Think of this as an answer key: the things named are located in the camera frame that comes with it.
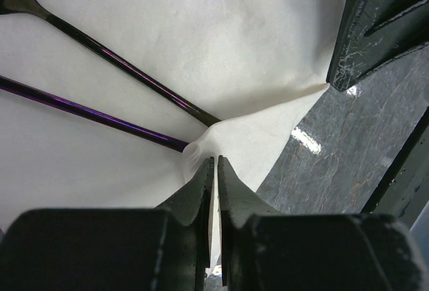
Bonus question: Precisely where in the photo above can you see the black metal fork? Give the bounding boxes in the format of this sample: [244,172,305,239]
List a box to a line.
[1,0,220,127]

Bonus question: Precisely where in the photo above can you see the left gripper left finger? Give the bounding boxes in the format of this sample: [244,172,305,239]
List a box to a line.
[1,158,215,290]

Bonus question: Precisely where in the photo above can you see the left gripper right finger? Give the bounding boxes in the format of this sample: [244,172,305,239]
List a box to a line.
[217,157,422,290]

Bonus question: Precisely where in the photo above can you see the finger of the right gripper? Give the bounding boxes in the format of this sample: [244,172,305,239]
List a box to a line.
[361,111,428,227]
[326,0,428,92]

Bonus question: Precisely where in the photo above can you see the white paper napkin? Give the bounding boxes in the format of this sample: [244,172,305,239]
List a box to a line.
[1,0,345,230]

